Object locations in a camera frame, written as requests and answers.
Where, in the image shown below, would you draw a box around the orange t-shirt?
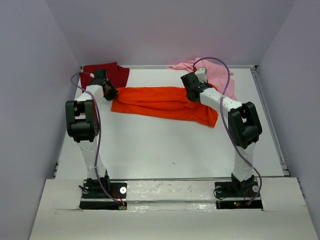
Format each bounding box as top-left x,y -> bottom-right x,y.
111,86 -> 219,128

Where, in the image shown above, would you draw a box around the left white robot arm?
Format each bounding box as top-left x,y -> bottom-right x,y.
65,69 -> 118,198

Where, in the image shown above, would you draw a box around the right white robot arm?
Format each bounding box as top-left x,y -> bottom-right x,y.
181,69 -> 262,200

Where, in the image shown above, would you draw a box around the dark red folded t-shirt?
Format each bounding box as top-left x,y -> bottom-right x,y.
83,62 -> 130,89

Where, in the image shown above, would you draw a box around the pink t-shirt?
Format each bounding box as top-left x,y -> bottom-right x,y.
168,57 -> 228,93

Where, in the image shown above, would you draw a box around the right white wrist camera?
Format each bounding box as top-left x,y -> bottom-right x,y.
194,67 -> 208,84

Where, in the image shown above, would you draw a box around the aluminium table edge rail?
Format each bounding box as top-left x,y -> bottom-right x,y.
250,65 -> 291,177

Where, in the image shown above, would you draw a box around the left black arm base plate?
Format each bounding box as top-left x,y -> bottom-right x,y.
78,180 -> 128,211

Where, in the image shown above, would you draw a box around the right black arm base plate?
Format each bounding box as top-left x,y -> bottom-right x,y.
213,181 -> 263,210

